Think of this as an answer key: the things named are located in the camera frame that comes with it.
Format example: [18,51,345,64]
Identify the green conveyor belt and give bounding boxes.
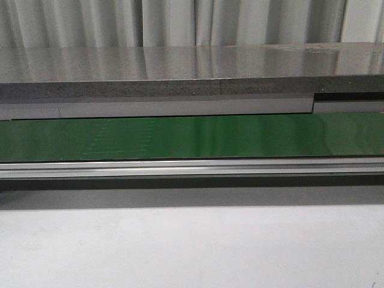
[1,113,383,163]

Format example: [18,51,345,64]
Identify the aluminium conveyor side rail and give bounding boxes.
[1,157,383,179]

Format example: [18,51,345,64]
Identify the white pleated curtain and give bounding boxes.
[1,1,383,48]

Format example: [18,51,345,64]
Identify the grey stone counter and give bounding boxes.
[0,41,384,120]

